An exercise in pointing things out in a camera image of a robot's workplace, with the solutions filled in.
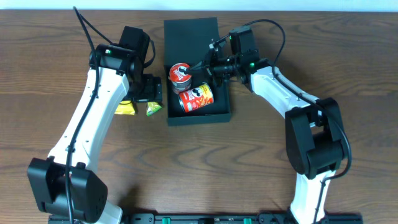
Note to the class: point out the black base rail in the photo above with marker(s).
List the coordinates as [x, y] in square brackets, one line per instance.
[205, 219]

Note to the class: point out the red Pringles can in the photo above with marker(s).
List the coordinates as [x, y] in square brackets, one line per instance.
[196, 98]

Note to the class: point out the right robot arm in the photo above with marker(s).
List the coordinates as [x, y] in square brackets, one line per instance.
[316, 144]

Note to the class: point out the yellow snack packet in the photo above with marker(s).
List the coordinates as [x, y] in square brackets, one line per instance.
[126, 108]

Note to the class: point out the black open gift box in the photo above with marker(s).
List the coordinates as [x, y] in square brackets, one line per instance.
[187, 41]

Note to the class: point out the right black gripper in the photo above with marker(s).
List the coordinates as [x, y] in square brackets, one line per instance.
[210, 66]

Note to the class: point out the green snack packet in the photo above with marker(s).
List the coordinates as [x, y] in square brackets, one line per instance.
[152, 108]

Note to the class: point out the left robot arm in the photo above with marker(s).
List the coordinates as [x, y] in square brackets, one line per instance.
[65, 183]

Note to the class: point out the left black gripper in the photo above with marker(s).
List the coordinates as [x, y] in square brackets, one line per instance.
[150, 90]

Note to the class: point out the silver Pringles can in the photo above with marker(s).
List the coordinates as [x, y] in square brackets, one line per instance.
[180, 80]

